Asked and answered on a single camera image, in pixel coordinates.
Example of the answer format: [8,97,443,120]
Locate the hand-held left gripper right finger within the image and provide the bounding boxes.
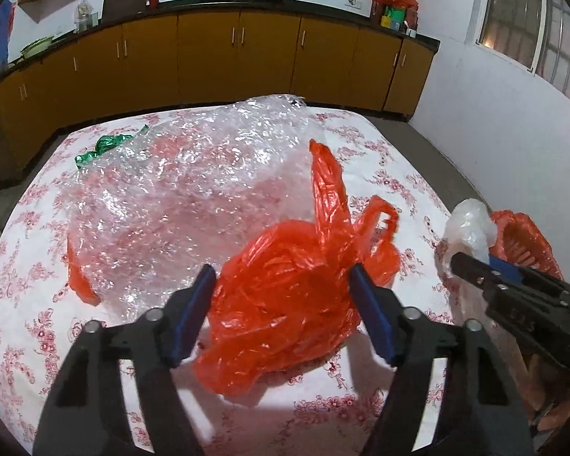
[349,262,535,456]

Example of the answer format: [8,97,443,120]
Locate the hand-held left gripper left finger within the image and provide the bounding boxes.
[37,263,218,456]

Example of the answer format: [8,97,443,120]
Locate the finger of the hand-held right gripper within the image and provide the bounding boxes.
[487,255,567,295]
[450,253,510,296]

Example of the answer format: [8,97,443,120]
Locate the red plastic mesh basket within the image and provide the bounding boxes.
[491,228,552,272]

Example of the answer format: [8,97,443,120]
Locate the red bin liner bag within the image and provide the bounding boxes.
[489,210,565,281]

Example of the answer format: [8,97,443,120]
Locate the white plastic bag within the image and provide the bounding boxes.
[436,198,499,324]

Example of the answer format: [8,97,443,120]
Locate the floral tablecloth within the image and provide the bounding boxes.
[0,107,504,456]

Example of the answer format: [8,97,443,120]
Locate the clear bubble wrap sheet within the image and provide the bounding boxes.
[64,95,324,324]

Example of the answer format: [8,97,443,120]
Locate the green plastic bag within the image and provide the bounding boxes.
[75,125,150,170]

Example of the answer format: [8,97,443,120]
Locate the barred window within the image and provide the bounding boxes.
[475,0,570,115]

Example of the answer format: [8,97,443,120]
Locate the wooden lower kitchen cabinets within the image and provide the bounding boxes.
[0,9,435,186]

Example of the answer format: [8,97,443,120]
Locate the green basin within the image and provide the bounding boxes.
[20,35,55,60]

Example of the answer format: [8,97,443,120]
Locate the glass jar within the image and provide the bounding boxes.
[75,1,98,33]

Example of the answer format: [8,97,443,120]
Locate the dark wooden cutting board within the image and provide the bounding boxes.
[101,0,149,22]

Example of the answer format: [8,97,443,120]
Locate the black kitchen countertop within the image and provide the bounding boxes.
[0,0,442,91]

